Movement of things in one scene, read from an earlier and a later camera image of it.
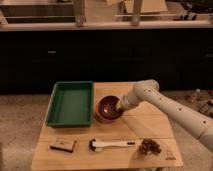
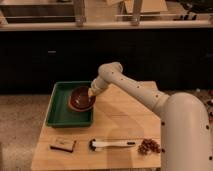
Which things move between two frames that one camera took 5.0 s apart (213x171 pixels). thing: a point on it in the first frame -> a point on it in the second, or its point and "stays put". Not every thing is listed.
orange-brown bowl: x=105 y=119 -> x=87 y=108
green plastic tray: x=72 y=104 stays put
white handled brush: x=98 y=144 stays put
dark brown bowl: x=107 y=107 -> x=80 y=99
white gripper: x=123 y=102 -> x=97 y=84
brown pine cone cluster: x=149 y=146 stays put
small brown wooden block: x=64 y=144 stays put
